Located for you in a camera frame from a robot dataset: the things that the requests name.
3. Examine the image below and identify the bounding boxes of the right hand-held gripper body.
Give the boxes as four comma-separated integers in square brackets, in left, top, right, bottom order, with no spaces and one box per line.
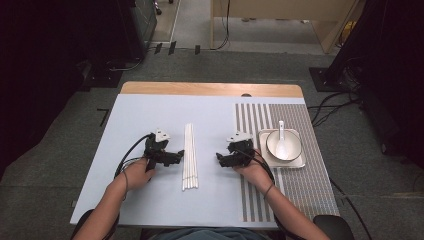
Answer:
[226,130,258,169]

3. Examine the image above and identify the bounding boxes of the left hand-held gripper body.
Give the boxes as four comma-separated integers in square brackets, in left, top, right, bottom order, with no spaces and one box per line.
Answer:
[143,128,172,173]

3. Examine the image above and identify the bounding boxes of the row of white chopsticks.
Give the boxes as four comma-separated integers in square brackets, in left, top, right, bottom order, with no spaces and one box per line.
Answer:
[181,122,200,192]

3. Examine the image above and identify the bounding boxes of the square white plate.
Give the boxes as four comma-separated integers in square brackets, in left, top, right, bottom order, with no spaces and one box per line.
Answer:
[258,128,307,169]

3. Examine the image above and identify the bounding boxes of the person's left hand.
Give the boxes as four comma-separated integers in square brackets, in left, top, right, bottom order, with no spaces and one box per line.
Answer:
[116,158,158,193]

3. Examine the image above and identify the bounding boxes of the person's right hand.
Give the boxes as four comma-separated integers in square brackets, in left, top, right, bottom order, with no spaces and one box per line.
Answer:
[232,148,276,198]

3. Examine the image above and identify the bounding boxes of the white ceramic spoon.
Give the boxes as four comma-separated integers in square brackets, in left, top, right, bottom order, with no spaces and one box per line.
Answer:
[275,120,291,161]

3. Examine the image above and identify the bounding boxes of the black left wrist band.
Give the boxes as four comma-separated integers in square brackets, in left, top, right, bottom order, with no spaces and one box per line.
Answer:
[121,170,130,201]

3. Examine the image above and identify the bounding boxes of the black wrist band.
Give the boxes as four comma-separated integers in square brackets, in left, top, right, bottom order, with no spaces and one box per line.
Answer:
[263,183,276,200]
[121,170,130,201]

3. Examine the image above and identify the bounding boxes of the white bowl with dark rim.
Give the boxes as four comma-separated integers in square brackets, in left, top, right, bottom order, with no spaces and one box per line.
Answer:
[265,128,303,162]

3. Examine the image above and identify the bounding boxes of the black right wrist band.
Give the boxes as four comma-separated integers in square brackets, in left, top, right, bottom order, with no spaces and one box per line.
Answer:
[263,183,276,200]

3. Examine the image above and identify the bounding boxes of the black angled floor tape mark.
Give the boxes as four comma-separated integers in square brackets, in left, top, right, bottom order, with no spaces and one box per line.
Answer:
[96,107,111,128]

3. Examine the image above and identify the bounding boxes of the grey striped placemat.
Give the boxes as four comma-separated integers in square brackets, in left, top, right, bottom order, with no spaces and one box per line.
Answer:
[234,102,341,223]

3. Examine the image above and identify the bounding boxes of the person's grey-blue clothing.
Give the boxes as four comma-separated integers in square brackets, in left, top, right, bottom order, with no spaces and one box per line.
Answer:
[146,227,268,240]

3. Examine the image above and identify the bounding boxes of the black floor stand base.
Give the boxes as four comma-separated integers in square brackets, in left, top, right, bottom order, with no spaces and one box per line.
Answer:
[81,59,125,92]

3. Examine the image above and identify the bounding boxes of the dark cabinet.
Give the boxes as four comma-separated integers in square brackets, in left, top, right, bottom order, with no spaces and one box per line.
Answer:
[129,0,158,62]

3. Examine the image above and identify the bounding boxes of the light wooden furniture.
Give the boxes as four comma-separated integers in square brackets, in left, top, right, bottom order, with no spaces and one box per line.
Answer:
[209,0,363,55]

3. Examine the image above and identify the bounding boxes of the black curtain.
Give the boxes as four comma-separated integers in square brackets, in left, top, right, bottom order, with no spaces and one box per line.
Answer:
[324,0,424,168]
[0,0,148,182]

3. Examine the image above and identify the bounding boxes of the yellow object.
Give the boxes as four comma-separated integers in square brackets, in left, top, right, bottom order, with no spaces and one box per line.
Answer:
[339,20,357,47]

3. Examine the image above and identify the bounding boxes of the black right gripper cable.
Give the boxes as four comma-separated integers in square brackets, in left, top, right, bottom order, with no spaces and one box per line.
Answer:
[233,148,278,188]

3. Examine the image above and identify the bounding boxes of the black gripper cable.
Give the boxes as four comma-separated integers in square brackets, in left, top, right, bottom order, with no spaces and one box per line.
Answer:
[233,148,278,188]
[113,133,153,179]

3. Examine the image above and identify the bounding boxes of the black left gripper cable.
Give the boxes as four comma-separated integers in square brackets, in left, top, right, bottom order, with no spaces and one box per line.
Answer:
[113,133,153,179]

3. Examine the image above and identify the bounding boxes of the black floor cables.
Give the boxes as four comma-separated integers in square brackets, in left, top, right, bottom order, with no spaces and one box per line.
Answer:
[306,90,363,128]

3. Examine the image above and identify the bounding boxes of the black floor cable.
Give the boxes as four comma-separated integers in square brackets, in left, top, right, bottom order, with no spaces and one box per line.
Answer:
[329,177,373,240]

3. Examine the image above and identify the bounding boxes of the black hanging cable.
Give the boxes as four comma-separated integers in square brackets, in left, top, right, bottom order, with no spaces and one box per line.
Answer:
[215,0,232,51]

